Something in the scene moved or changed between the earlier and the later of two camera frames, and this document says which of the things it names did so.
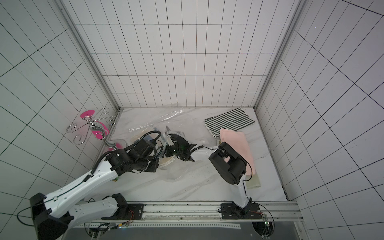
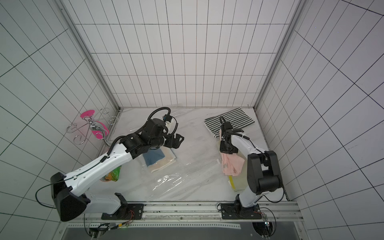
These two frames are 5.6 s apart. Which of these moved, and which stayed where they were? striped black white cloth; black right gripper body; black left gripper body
Moved: black right gripper body; black left gripper body
Stayed: striped black white cloth
